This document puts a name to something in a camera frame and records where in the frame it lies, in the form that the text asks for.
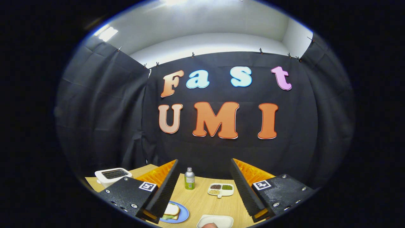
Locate green label metal bottle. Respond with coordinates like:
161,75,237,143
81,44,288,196
184,167,196,190

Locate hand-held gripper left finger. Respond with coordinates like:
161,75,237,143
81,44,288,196
98,159,179,224

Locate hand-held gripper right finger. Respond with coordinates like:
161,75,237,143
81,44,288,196
230,158,317,223

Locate white square plate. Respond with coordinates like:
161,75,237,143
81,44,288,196
196,214,234,228

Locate toasted bread slice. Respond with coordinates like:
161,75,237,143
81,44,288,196
164,203,180,216

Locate white toaster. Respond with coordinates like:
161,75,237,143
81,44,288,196
95,168,133,189

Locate blue round plate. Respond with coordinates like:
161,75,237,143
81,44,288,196
159,201,190,224

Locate small ceiling light panel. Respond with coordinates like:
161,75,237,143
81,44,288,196
94,25,119,42

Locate white divided dish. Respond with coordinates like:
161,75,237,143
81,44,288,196
208,183,234,199

